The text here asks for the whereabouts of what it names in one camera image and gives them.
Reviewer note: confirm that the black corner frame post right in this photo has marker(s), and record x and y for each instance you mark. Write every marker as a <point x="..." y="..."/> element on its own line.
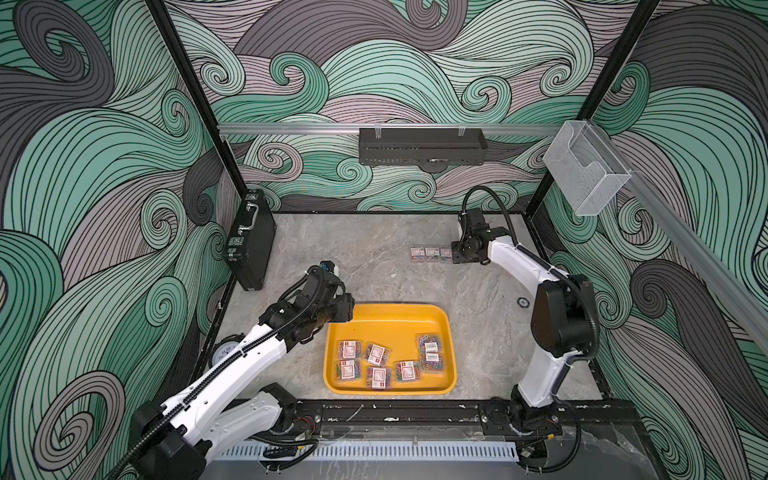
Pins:
<point x="618" y="57"/>

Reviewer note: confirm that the paper clip box one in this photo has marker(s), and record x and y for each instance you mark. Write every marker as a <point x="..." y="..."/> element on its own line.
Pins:
<point x="445" y="254"/>

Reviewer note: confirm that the paper clip box four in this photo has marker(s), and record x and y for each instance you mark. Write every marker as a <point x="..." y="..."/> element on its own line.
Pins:
<point x="349" y="350"/>

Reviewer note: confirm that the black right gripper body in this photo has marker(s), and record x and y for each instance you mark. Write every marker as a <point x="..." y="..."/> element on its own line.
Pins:
<point x="460" y="252"/>

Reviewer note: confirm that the paper clip box six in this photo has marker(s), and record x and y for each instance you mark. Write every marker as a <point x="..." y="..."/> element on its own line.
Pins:
<point x="348" y="370"/>

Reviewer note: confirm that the paper clip box seven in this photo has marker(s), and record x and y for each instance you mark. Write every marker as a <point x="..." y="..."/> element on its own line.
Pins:
<point x="379" y="378"/>

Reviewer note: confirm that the paper clip box five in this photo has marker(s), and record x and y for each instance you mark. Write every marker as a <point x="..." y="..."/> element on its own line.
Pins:
<point x="376" y="355"/>

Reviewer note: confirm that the black corner frame post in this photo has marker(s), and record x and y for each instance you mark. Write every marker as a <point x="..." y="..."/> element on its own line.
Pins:
<point x="174" y="45"/>
<point x="618" y="57"/>

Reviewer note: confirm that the aluminium wall rail right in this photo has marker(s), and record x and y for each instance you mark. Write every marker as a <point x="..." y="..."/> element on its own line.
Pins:
<point x="677" y="199"/>

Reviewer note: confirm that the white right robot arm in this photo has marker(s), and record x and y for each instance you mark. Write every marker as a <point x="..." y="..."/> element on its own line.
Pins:
<point x="563" y="322"/>

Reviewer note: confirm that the white round gauge dial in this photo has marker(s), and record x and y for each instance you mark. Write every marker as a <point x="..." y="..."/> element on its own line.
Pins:
<point x="224" y="347"/>

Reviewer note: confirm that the paper clip box nine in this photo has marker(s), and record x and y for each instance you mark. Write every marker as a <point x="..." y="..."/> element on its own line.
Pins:
<point x="429" y="343"/>

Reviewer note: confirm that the paper clip box eleven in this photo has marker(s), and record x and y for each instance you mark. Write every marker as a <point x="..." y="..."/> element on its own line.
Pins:
<point x="417" y="254"/>

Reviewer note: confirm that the clear acrylic wall holder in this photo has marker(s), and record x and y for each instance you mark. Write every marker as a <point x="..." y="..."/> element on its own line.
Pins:
<point x="586" y="166"/>

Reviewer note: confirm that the paper clip box ten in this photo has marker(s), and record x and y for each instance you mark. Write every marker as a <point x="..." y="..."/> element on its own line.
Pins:
<point x="432" y="363"/>

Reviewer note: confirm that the paper clip box eight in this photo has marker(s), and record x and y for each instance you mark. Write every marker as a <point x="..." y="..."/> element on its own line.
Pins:
<point x="407" y="371"/>

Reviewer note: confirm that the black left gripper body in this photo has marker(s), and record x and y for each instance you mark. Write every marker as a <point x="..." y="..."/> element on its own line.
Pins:
<point x="336" y="310"/>

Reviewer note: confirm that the black wall-mounted shelf tray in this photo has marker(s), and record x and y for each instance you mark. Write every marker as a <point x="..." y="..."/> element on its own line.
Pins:
<point x="428" y="148"/>

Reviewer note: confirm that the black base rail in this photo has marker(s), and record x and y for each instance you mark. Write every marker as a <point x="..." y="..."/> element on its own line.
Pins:
<point x="490" y="417"/>

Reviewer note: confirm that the black corner frame post left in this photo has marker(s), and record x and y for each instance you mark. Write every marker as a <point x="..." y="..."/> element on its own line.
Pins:
<point x="174" y="45"/>

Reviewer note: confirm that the yellow plastic tray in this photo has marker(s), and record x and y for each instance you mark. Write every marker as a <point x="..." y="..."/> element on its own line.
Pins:
<point x="395" y="326"/>

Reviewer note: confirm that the white slotted cable duct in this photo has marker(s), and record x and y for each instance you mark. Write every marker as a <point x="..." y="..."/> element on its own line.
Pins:
<point x="422" y="450"/>

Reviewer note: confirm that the black briefcase with metal handle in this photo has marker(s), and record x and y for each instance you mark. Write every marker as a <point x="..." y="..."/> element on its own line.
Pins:
<point x="250" y="241"/>

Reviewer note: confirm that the paper clip box three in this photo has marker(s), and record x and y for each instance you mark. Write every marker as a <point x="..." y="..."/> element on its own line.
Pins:
<point x="432" y="254"/>

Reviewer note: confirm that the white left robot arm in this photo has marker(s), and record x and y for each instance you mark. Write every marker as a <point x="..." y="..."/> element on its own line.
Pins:
<point x="178" y="437"/>

